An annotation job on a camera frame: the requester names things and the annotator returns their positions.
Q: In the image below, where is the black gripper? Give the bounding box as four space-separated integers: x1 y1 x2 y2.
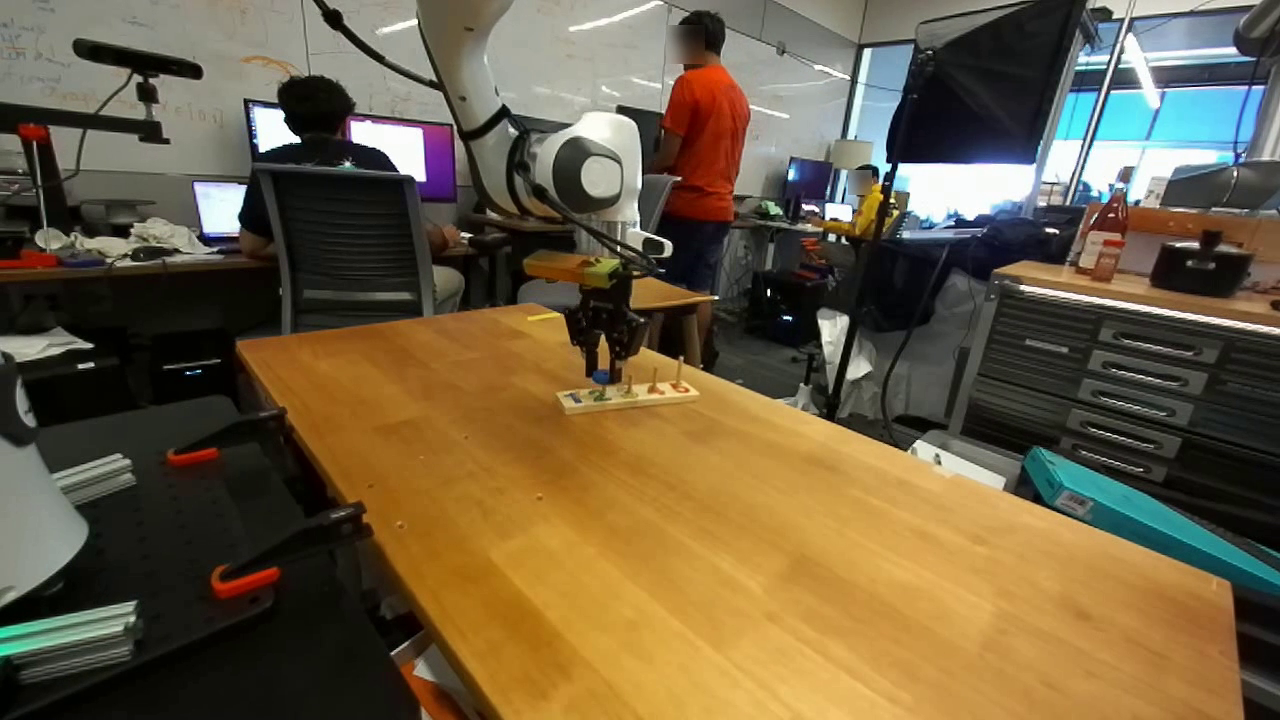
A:
568 278 646 386

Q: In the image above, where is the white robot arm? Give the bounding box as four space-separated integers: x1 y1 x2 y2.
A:
418 0 674 386

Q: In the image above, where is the wooden peg holder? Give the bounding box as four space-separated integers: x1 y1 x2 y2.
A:
557 361 701 417

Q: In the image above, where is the person in orange shirt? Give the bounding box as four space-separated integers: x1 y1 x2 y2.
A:
649 10 756 371

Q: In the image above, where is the computer monitor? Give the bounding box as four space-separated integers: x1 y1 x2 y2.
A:
244 101 458 205

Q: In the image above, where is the grey office chair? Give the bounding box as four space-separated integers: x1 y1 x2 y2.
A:
254 164 437 334

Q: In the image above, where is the person in yellow shirt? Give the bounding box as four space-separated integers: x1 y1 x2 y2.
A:
854 164 886 240

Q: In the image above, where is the seated person dark hair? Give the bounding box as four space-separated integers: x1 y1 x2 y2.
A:
235 76 469 313

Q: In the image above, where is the laptop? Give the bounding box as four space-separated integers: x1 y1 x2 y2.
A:
191 181 247 246

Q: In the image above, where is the orange black clamp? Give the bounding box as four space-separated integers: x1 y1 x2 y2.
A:
164 414 285 467
208 505 370 603

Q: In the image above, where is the black softbox light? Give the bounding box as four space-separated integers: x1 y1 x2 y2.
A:
890 0 1090 164

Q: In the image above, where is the teal case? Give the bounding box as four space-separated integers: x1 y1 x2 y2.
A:
1026 447 1280 596

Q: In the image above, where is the grey drawer cabinet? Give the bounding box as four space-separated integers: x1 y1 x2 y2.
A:
951 262 1280 546

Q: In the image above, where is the orange bottle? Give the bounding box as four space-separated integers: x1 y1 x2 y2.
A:
1077 188 1128 282

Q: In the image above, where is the black device on cabinet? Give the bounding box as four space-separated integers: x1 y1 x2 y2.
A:
1151 234 1251 296

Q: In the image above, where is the black camera on mount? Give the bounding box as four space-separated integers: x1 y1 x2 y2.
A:
72 37 203 80

